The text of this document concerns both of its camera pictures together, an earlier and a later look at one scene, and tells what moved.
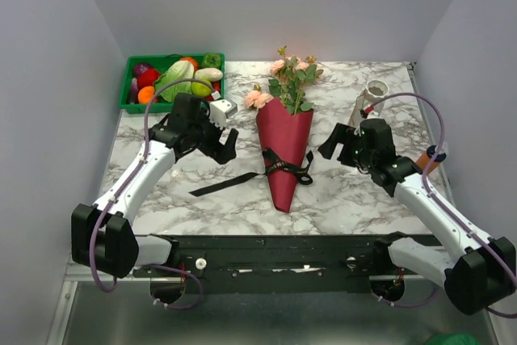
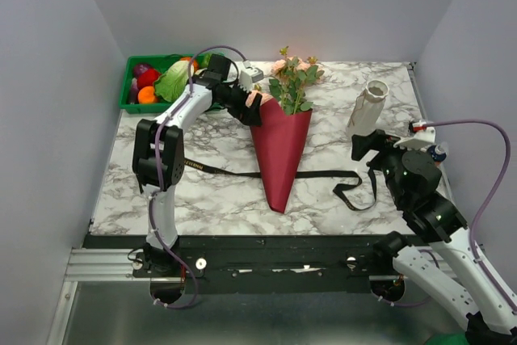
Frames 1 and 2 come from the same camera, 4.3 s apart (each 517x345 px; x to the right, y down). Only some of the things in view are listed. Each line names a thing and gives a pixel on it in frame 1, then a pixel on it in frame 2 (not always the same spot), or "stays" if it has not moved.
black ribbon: x=274 y=164 → x=307 y=174
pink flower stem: x=256 y=98 stays
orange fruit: x=145 y=94 stays
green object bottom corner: x=452 y=338 stays
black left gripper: x=228 y=152 → x=250 y=116
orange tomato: x=194 y=63 stays
